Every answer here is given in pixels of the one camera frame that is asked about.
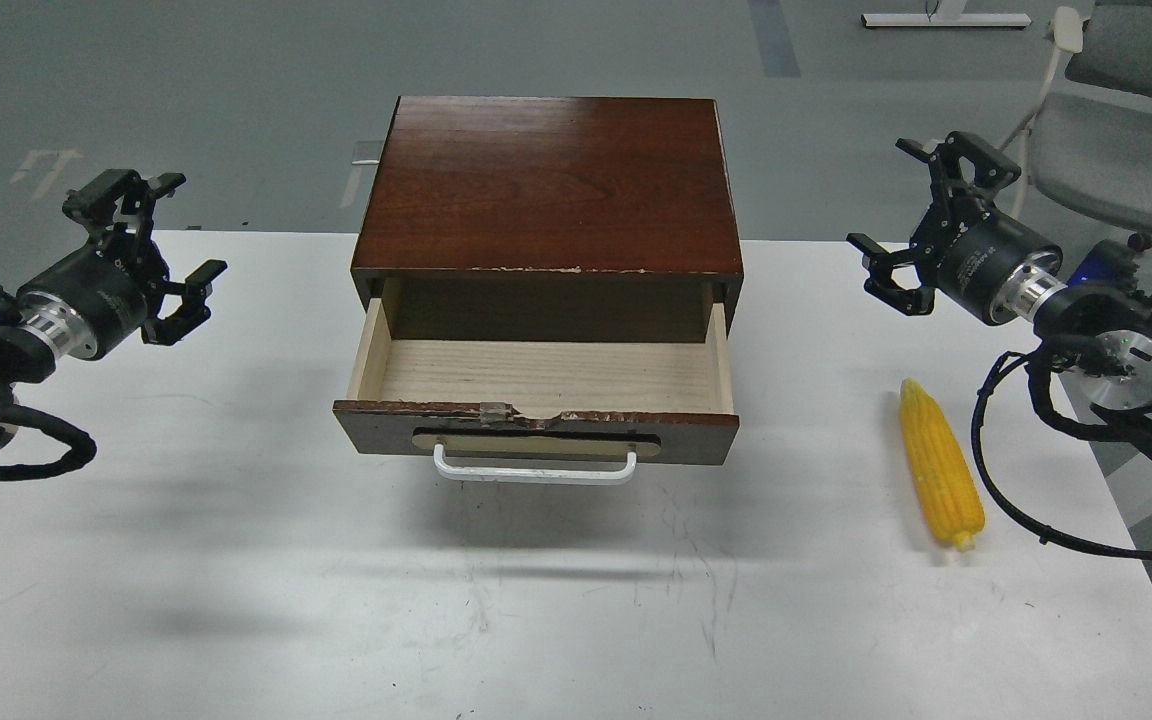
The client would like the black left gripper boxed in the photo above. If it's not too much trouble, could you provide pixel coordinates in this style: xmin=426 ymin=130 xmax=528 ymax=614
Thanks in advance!
xmin=17 ymin=169 xmax=228 ymax=361

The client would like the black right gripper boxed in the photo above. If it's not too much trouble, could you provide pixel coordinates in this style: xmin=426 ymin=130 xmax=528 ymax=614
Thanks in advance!
xmin=847 ymin=131 xmax=1062 ymax=325

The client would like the yellow corn cob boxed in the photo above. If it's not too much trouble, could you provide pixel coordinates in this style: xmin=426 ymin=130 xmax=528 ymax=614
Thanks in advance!
xmin=899 ymin=378 xmax=986 ymax=552

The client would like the wooden drawer with white handle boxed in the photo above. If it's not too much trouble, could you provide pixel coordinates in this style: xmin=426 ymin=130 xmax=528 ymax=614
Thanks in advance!
xmin=332 ymin=300 xmax=740 ymax=486

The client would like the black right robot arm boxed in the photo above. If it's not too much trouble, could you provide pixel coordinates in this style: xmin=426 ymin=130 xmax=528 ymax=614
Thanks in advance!
xmin=847 ymin=131 xmax=1152 ymax=461

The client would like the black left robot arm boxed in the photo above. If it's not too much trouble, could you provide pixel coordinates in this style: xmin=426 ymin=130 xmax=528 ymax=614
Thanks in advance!
xmin=0 ymin=169 xmax=227 ymax=482

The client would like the grey office chair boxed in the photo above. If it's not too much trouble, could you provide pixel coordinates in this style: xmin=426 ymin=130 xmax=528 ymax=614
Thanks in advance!
xmin=1007 ymin=1 xmax=1152 ymax=236

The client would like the dark wooden cabinet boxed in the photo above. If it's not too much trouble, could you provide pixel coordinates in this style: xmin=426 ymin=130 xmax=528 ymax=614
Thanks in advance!
xmin=349 ymin=94 xmax=744 ymax=323

